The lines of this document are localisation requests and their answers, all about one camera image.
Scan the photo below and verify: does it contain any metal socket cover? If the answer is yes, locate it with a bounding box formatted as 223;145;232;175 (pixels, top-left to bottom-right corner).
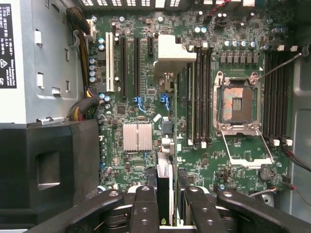
221;131;276;169

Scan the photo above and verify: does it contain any short black expansion slot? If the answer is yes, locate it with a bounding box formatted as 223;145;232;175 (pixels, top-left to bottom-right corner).
147;36;155;57

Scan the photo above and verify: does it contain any sleeved power wire bundle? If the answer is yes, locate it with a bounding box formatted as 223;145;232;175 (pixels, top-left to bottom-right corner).
65;6;100;122

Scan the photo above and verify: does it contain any grey power supply unit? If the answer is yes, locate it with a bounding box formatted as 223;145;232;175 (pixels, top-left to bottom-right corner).
0;0;82;125

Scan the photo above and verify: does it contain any white expansion slot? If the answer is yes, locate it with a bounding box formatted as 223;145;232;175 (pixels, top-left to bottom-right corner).
105;32;115;93

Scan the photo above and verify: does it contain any red and black wire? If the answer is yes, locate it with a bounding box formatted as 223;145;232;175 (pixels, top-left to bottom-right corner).
281;143;311;173

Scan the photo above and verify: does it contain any black RAM slot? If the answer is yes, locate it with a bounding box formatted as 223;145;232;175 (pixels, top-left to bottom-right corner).
271;50;279;146
195;45;201;149
187;62;195;148
201;45;207;149
278;48;285;144
285;47;293;146
206;45;212;144
264;50;272;144

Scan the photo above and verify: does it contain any open PC case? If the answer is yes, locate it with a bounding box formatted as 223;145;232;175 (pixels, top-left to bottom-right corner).
0;0;311;233

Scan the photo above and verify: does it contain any silver chipset heatsink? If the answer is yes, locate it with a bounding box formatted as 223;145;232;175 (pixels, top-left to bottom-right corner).
122;123;153;153

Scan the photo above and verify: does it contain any green motherboard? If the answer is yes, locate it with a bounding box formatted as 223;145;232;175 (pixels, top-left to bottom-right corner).
81;7;294;196

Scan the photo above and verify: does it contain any CPU socket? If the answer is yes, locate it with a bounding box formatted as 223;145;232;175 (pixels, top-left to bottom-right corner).
212;70;263;137

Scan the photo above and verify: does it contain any thin locking lever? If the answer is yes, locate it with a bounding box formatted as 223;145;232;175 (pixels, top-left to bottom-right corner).
257;52;303;81

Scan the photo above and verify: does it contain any black plastic shroud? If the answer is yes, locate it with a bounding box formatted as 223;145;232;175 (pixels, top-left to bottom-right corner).
0;119;101;223

